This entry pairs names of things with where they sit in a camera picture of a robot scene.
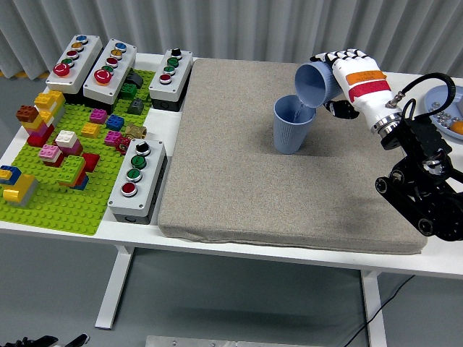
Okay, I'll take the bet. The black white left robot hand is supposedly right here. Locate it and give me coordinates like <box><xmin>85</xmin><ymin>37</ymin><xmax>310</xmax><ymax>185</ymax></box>
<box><xmin>0</xmin><ymin>333</ymin><xmax>90</xmax><ymax>347</ymax></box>

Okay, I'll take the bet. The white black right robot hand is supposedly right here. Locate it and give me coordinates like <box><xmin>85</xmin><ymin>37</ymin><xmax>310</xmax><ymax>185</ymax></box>
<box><xmin>310</xmin><ymin>49</ymin><xmax>402</xmax><ymax>133</ymax></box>

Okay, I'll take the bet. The blue ribbed plastic cup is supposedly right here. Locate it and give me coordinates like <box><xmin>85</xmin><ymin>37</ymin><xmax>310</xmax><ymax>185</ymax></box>
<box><xmin>294</xmin><ymin>61</ymin><xmax>343</xmax><ymax>108</ymax></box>
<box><xmin>273</xmin><ymin>94</ymin><xmax>318</xmax><ymax>155</ymax></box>

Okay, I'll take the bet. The light blue plate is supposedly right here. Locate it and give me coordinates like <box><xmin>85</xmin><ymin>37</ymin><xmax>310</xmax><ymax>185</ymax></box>
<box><xmin>423</xmin><ymin>84</ymin><xmax>463</xmax><ymax>141</ymax></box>

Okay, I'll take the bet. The white table leg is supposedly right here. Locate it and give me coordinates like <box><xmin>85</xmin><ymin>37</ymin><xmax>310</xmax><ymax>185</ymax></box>
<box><xmin>94</xmin><ymin>245</ymin><xmax>135</xmax><ymax>330</ymax></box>
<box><xmin>360</xmin><ymin>269</ymin><xmax>388</xmax><ymax>347</ymax></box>

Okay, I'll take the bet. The green studded baseplate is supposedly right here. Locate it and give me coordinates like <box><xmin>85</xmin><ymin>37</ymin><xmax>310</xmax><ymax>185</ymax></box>
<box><xmin>0</xmin><ymin>68</ymin><xmax>157</xmax><ymax>236</ymax></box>

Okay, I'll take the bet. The grey-brown fabric mat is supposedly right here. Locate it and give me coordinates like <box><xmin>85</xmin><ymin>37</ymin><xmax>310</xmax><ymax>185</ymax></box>
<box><xmin>158</xmin><ymin>58</ymin><xmax>429</xmax><ymax>256</ymax></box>

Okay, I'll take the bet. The blue yellow grey brick stack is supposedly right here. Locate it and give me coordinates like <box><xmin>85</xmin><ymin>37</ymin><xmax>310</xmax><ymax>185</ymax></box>
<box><xmin>0</xmin><ymin>165</ymin><xmax>39</xmax><ymax>208</ymax></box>

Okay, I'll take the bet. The white pleated curtain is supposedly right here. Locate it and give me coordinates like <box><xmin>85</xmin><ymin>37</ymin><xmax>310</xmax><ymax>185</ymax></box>
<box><xmin>0</xmin><ymin>0</ymin><xmax>463</xmax><ymax>79</ymax></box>

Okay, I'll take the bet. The green orange blue brick stack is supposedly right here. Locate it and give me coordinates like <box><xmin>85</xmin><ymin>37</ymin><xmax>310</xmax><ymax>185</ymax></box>
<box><xmin>55</xmin><ymin>155</ymin><xmax>90</xmax><ymax>192</ymax></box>

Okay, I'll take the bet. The grey four-button control box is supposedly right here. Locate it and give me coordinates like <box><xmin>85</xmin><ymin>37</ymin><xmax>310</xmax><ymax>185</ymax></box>
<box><xmin>107</xmin><ymin>137</ymin><xmax>169</xmax><ymax>226</ymax></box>
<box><xmin>148</xmin><ymin>48</ymin><xmax>194</xmax><ymax>112</ymax></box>

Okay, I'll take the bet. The pink red brick stack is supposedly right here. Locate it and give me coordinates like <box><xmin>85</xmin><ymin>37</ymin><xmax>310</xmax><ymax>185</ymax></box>
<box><xmin>38</xmin><ymin>143</ymin><xmax>64</xmax><ymax>168</ymax></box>

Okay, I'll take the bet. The red toy brick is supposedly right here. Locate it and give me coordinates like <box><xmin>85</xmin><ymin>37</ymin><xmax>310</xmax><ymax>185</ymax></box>
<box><xmin>82</xmin><ymin>153</ymin><xmax>101</xmax><ymax>172</ymax></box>

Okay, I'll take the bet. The white pink brick stack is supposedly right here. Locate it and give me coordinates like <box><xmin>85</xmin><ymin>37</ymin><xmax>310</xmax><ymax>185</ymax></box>
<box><xmin>55</xmin><ymin>129</ymin><xmax>84</xmax><ymax>157</ymax></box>

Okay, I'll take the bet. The yellow toy brick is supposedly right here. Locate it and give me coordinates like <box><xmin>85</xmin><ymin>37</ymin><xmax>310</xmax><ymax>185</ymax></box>
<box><xmin>80</xmin><ymin>122</ymin><xmax>101</xmax><ymax>139</ymax></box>

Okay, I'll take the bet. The yellow white red brick tower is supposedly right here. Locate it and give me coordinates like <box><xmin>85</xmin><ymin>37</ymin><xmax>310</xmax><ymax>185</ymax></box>
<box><xmin>25</xmin><ymin>90</ymin><xmax>67</xmax><ymax>147</ymax></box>

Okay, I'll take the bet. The brown toy brick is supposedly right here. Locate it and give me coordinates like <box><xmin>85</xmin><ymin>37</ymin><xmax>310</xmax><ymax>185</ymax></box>
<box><xmin>15</xmin><ymin>105</ymin><xmax>39</xmax><ymax>123</ymax></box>

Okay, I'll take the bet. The grey sloped toy brick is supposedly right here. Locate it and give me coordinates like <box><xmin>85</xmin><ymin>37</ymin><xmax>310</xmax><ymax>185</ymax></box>
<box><xmin>127</xmin><ymin>98</ymin><xmax>145</xmax><ymax>116</ymax></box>

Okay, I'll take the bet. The brass pipe fitting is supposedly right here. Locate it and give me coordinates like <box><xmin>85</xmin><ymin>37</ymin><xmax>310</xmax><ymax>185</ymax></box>
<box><xmin>125</xmin><ymin>124</ymin><xmax>148</xmax><ymax>140</ymax></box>

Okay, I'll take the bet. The blue toy brick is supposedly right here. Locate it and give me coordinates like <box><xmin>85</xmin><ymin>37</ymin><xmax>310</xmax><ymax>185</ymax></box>
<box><xmin>106</xmin><ymin>113</ymin><xmax>125</xmax><ymax>132</ymax></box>

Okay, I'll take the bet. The dark green toy brick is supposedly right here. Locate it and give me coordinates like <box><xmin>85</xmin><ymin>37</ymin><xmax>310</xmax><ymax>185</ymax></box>
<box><xmin>119</xmin><ymin>82</ymin><xmax>138</xmax><ymax>100</ymax></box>

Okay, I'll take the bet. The grey five-button control box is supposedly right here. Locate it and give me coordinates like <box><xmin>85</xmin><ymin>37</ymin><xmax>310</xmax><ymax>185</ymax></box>
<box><xmin>45</xmin><ymin>34</ymin><xmax>104</xmax><ymax>106</ymax></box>
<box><xmin>82</xmin><ymin>38</ymin><xmax>137</xmax><ymax>115</ymax></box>

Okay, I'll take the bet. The black floor cable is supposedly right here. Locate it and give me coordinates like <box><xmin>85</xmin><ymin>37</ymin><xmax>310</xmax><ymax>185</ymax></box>
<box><xmin>341</xmin><ymin>275</ymin><xmax>416</xmax><ymax>347</ymax></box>

